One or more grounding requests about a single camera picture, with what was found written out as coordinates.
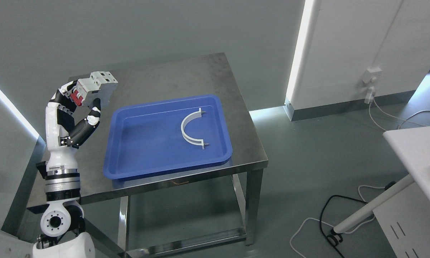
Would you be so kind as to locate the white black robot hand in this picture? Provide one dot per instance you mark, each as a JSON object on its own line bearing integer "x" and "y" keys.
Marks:
{"x": 63, "y": 136}

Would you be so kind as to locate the white circuit breaker red switch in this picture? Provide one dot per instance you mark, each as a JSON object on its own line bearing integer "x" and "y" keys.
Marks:
{"x": 100, "y": 84}

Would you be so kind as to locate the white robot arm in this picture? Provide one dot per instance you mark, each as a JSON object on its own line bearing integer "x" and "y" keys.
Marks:
{"x": 63, "y": 227}

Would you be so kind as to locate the blue plastic tray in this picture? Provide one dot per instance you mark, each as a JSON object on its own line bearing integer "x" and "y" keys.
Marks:
{"x": 145, "y": 140}

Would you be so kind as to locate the stainless steel table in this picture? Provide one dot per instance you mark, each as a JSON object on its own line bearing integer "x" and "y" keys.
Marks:
{"x": 106, "y": 202}

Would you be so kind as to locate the white stand pole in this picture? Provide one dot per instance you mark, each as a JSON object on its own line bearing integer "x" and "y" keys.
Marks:
{"x": 367, "y": 210}

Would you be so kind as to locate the white table corner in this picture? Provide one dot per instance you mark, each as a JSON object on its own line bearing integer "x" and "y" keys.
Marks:
{"x": 412, "y": 146}

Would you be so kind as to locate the white cabinet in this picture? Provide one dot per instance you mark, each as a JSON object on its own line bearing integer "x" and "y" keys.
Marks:
{"x": 405, "y": 221}

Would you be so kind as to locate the white curved plastic bracket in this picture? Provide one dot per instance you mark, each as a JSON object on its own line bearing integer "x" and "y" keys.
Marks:
{"x": 191, "y": 140}

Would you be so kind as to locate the white wall socket with plug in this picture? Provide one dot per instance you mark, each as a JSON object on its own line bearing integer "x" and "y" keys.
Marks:
{"x": 370, "y": 78}

